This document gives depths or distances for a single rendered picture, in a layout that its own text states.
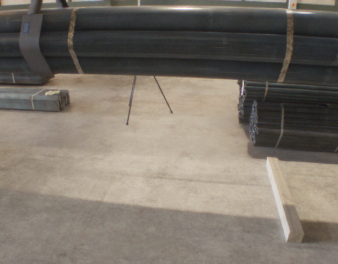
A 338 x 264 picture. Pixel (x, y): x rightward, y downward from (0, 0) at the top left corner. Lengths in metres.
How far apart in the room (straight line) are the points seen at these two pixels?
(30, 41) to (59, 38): 0.20
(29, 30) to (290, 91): 2.37
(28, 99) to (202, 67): 3.22
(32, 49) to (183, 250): 1.63
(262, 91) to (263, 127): 0.37
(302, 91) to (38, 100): 3.46
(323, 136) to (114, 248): 2.26
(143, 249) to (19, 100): 3.25
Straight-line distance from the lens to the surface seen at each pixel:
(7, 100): 4.76
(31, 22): 2.07
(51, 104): 4.34
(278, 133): 3.03
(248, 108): 3.53
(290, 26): 1.76
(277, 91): 3.03
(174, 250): 1.98
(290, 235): 2.13
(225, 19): 1.73
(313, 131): 3.16
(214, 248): 2.01
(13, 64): 2.24
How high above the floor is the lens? 1.49
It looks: 25 degrees down
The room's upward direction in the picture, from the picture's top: straight up
